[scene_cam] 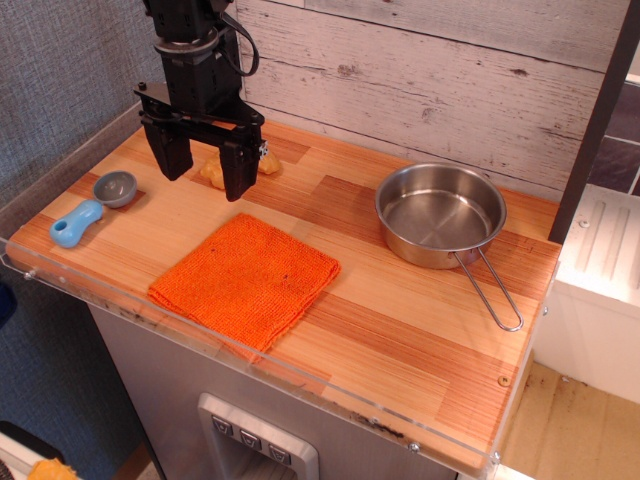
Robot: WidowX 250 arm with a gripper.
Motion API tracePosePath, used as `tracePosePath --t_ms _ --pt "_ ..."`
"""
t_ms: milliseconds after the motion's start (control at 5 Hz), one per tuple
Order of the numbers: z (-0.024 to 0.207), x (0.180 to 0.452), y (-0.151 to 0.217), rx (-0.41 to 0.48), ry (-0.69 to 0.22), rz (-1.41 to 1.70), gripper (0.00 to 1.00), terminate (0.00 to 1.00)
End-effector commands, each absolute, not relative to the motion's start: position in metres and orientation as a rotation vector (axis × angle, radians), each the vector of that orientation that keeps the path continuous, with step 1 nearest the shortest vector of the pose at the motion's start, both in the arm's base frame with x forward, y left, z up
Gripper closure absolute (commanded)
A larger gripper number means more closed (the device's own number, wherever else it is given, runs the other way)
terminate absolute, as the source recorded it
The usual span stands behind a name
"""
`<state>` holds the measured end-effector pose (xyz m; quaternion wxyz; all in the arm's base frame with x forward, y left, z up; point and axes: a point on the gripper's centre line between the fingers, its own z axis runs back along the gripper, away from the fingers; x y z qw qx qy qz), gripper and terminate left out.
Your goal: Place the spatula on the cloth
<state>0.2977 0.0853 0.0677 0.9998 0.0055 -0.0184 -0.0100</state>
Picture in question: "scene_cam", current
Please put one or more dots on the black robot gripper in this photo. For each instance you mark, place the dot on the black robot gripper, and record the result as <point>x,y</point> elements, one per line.
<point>202,84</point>

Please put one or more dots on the blue handled grey spoon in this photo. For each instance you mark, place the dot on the blue handled grey spoon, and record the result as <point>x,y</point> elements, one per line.
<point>113,190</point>

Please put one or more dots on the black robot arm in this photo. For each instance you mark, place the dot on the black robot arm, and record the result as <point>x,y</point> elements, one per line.
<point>202,22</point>

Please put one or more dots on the orange knitted rag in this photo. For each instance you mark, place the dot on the orange knitted rag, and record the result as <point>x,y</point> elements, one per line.
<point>248,281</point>

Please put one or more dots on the yellow toy dough piece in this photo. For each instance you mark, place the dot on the yellow toy dough piece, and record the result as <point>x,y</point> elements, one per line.
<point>212,169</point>

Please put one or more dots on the clear acrylic front guard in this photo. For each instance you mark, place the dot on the clear acrylic front guard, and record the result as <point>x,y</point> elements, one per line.
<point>467,461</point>

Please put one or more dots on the grey toy fridge cabinet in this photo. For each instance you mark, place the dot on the grey toy fridge cabinet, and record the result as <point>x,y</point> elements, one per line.
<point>164,379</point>

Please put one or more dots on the silver dispenser button panel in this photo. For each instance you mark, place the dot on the silver dispenser button panel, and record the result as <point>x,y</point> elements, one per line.
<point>244,446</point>

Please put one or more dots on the yellow object bottom left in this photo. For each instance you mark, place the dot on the yellow object bottom left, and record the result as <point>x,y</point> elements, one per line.
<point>51,469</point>

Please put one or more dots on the steel pan with wire handle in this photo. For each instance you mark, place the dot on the steel pan with wire handle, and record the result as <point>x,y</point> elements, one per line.
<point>441,216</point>

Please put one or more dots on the dark grey right post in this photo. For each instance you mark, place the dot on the dark grey right post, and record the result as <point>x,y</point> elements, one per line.
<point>604,106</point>

